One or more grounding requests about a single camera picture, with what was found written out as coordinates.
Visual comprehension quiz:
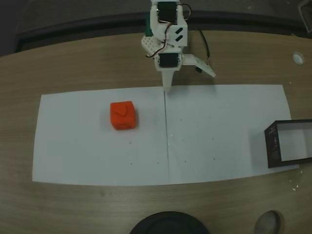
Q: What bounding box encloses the orange cube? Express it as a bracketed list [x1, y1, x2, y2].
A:
[109, 100, 138, 131]

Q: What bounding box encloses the brown open box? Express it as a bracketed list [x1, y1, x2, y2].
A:
[264, 119, 312, 169]

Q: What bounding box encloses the green table clamp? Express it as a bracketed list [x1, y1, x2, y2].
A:
[144, 12, 153, 37]

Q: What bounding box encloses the white paper sheet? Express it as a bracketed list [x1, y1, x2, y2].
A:
[163, 84, 300, 185]
[32, 87, 170, 187]

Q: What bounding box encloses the white round table cap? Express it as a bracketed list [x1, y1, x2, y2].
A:
[292, 51, 305, 65]

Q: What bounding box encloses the black round lamp base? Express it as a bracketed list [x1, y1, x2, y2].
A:
[129, 211, 210, 234]

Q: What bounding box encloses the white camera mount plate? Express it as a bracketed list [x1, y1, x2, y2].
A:
[182, 53, 217, 78]

